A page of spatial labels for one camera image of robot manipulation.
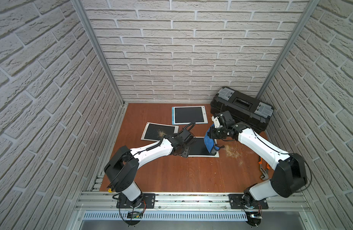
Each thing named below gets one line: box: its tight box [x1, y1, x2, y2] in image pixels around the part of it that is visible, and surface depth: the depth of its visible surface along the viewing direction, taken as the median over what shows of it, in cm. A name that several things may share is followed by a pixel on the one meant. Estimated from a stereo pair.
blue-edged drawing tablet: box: [171, 105, 209, 126], surface depth 115 cm
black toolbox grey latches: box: [210, 86, 275, 134], surface depth 97 cm
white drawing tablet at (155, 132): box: [140, 121, 180, 142], surface depth 105 cm
